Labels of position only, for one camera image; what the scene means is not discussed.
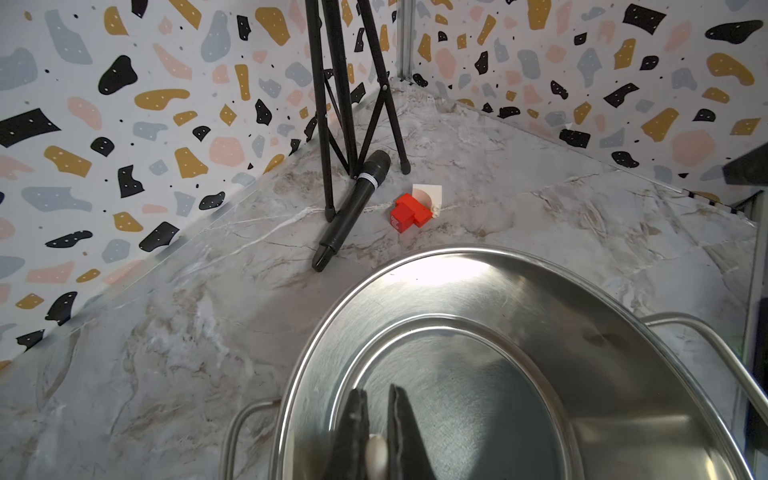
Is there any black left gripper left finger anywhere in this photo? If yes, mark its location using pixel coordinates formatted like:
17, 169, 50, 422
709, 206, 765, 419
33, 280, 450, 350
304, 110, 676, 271
323, 389, 370, 480

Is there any black microphone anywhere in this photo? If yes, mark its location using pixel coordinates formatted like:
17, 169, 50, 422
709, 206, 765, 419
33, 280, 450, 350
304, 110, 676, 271
312, 150, 391, 272

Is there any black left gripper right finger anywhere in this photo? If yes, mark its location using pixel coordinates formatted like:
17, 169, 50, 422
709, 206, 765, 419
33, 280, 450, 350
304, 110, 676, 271
387, 384, 436, 480

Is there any stainless steel pot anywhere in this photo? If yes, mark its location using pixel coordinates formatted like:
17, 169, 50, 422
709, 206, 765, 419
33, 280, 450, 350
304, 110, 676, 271
219, 246, 767, 479

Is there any red block toy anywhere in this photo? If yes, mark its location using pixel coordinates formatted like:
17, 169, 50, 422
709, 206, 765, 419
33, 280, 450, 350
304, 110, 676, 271
390, 194, 433, 233

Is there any black music stand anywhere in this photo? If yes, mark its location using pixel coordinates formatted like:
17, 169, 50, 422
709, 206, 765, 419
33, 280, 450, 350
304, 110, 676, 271
305, 0, 411, 222

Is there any white card piece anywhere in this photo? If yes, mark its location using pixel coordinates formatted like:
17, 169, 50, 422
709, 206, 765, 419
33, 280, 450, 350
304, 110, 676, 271
411, 184, 443, 218

